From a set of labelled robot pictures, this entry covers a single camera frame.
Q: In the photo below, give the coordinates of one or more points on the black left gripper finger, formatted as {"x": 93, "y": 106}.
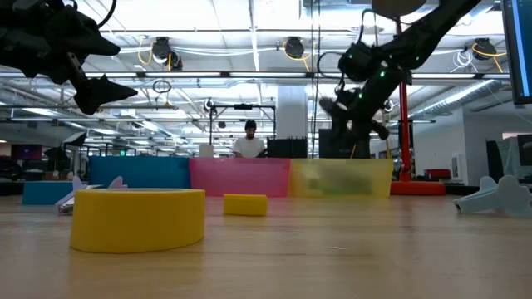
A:
{"x": 83, "y": 39}
{"x": 99, "y": 91}

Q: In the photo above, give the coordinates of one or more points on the lavender staple remover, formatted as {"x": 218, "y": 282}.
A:
{"x": 71, "y": 198}

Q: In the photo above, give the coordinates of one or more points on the blue stapler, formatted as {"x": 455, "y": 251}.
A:
{"x": 45, "y": 193}

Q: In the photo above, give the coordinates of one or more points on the small yellow stapler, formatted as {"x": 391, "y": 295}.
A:
{"x": 245, "y": 204}

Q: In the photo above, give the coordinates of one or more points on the large yellow tape roll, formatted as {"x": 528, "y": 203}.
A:
{"x": 137, "y": 220}

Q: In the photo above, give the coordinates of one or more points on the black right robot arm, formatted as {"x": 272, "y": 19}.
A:
{"x": 424, "y": 37}

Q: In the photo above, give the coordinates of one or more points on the light blue staple remover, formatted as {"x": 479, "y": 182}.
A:
{"x": 482, "y": 199}

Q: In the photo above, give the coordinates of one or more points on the small round ceiling reel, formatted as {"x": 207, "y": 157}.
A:
{"x": 388, "y": 106}
{"x": 208, "y": 104}

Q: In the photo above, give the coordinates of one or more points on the large black equipment case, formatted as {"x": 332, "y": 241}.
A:
{"x": 326, "y": 145}

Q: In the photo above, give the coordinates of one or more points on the white square pillar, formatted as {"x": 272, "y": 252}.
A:
{"x": 292, "y": 112}

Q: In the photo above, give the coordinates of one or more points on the yellow translucent plastic bin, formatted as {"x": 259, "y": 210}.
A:
{"x": 374, "y": 178}

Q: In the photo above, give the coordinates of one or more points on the black studio light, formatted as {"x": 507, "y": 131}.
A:
{"x": 75, "y": 138}

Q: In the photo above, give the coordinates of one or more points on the small black equipment case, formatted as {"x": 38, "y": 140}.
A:
{"x": 287, "y": 148}

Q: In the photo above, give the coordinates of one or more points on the red-orange floor stand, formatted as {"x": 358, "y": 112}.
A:
{"x": 415, "y": 187}

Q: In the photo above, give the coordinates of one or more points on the red box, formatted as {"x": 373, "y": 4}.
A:
{"x": 437, "y": 173}

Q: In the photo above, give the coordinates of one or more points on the blue plastic bin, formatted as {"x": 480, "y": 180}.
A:
{"x": 139, "y": 172}

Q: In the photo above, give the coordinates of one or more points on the person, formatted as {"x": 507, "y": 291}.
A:
{"x": 248, "y": 146}

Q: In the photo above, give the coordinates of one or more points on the maroon panel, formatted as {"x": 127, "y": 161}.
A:
{"x": 26, "y": 152}

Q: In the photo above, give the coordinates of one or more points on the pink translucent plastic bin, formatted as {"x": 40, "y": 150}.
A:
{"x": 241, "y": 176}

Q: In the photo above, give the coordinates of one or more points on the black screen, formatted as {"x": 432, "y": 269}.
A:
{"x": 525, "y": 149}

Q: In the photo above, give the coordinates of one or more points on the computer monitor with blue screen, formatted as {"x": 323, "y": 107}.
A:
{"x": 517, "y": 50}

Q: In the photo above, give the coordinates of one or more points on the black metal frame rig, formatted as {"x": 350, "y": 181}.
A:
{"x": 243, "y": 106}

